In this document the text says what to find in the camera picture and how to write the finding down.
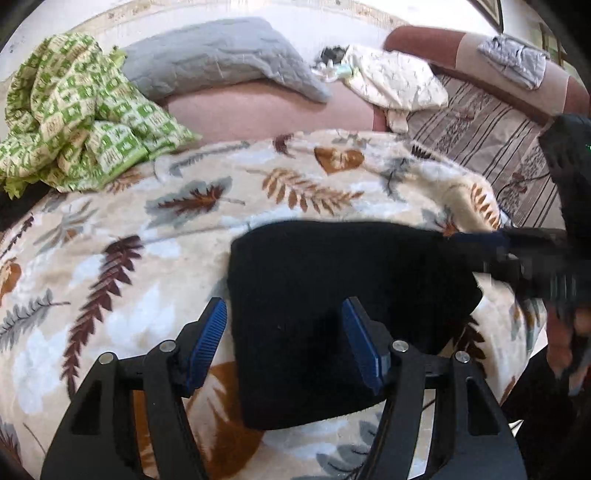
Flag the grey white folded cloth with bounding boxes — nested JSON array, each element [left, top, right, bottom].
[[477, 34, 548, 91]]

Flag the cream quilted cloth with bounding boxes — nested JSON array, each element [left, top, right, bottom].
[[344, 44, 450, 134]]

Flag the pink bed sheet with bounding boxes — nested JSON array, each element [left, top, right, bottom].
[[157, 78, 389, 147]]

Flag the red and beige sofa backrest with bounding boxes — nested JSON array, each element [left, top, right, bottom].
[[384, 25, 591, 129]]

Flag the pale green packet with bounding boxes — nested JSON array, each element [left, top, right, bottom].
[[323, 62, 356, 83]]

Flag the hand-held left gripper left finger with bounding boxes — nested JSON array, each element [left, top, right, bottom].
[[41, 298, 228, 480]]

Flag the black pants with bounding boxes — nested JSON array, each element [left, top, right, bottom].
[[229, 220, 513, 431]]

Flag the leaf print plush blanket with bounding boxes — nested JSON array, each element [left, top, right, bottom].
[[0, 129, 550, 480]]

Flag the grey quilted pillow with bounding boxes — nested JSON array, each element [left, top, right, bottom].
[[121, 17, 332, 103]]

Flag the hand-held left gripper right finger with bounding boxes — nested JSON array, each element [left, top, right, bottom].
[[342, 296, 527, 480]]

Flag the wall picture frame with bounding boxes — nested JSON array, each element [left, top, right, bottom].
[[471, 0, 505, 33]]

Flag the person's dark clothing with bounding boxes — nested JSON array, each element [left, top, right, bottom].
[[502, 351, 591, 480]]

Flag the green patterned quilt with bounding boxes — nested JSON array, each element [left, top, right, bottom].
[[0, 33, 202, 199]]

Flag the person's right hand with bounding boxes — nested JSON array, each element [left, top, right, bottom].
[[546, 302, 591, 398]]

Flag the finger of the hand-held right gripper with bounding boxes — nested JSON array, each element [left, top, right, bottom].
[[448, 230, 522, 283]]

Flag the small dark item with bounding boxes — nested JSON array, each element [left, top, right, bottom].
[[318, 45, 352, 65]]

